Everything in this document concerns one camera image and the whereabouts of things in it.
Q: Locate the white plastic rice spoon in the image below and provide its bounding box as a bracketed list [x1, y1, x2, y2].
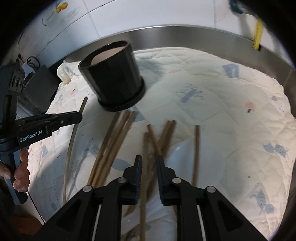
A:
[122, 138, 223, 241]

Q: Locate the person left hand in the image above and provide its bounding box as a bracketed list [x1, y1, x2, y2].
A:
[13, 148, 30, 192]

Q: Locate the black electric appliance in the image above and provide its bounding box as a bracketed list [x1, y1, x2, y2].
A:
[20, 56, 60, 115]

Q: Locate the white quilted fish-print cloth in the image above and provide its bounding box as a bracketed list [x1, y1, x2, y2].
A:
[28, 47, 295, 239]

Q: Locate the black utensil holder cup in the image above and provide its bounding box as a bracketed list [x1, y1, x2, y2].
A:
[78, 41, 146, 112]

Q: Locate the yellow gas hose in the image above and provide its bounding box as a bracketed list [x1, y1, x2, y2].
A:
[252, 18, 265, 51]

